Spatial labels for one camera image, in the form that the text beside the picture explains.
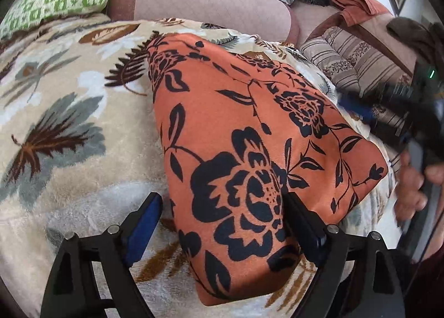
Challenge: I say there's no orange black floral garment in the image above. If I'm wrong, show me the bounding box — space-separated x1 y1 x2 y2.
147 34 388 306

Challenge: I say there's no person's right hand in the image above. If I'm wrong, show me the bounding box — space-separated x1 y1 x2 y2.
394 151 444 260

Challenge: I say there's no dark brown cloth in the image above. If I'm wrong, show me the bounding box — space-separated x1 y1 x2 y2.
386 17 435 64

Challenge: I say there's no striped beige cushion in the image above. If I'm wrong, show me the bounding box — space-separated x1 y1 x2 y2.
299 26 415 173

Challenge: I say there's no rust orange cloth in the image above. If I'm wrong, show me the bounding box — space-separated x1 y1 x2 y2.
331 0 390 26

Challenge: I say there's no beige leaf pattern blanket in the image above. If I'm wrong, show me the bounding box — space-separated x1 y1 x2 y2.
0 14 403 318

